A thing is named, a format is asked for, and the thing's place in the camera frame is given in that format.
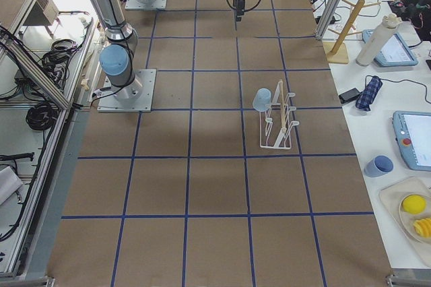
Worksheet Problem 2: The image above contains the beige tray with fruit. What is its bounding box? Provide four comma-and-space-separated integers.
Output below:
379, 177, 430, 267

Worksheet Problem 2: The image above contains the folded plaid umbrella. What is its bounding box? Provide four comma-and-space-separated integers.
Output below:
355, 76, 383, 112

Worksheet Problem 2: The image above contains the coiled black cable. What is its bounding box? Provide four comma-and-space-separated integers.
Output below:
26, 101, 58, 131

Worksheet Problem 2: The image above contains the yellow lemon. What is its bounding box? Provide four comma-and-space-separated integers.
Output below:
401, 195, 426, 214

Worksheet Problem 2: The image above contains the blue teach pendant far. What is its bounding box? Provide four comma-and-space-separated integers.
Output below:
374, 32, 418, 67

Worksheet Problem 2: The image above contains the blue teach pendant near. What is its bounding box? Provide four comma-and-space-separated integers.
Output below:
392, 110, 430, 171

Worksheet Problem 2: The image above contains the blue cup on side table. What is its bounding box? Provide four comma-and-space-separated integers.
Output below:
364, 155, 393, 177

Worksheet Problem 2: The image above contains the blue teach pendant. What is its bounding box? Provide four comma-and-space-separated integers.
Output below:
374, 32, 418, 67
392, 110, 430, 171

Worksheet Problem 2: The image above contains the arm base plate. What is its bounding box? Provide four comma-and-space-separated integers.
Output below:
125, 0, 167, 11
97, 69, 156, 113

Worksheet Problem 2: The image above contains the light blue ikea cup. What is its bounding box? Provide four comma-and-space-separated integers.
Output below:
252, 88, 271, 113

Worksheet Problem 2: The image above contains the wooden mug tree stand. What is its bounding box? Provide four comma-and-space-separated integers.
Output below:
323, 0, 380, 64

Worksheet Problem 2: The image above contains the white wire cup rack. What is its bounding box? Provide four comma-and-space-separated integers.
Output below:
258, 79, 300, 150

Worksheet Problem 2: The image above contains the black power adapter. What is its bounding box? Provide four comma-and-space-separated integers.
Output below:
339, 88, 361, 104

